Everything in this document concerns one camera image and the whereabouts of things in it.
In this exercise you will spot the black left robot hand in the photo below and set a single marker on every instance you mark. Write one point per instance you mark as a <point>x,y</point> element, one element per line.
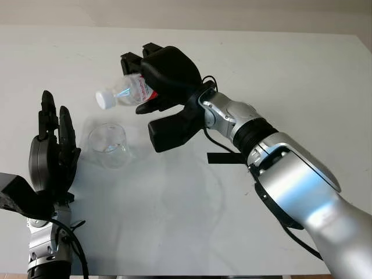
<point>46,165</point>

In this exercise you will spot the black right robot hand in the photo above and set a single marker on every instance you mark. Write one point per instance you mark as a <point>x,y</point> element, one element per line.
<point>171,72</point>

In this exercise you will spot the clear white-capped water bottle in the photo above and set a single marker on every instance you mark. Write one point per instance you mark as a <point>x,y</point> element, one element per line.
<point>128,93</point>

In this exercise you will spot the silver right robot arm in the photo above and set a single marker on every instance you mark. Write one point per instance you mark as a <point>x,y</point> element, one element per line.
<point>290,180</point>

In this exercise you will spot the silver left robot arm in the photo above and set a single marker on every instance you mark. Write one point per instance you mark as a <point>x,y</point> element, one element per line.
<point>46,241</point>

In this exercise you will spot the clear glass cup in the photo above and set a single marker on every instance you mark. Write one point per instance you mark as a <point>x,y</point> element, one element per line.
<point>109,148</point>

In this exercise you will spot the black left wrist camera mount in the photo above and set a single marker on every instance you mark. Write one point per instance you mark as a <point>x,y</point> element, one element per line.
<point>20,191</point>

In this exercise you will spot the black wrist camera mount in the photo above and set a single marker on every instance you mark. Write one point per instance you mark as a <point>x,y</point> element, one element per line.
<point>20,191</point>
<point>171,130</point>

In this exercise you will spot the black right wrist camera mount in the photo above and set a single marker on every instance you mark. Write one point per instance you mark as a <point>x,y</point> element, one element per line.
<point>171,130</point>

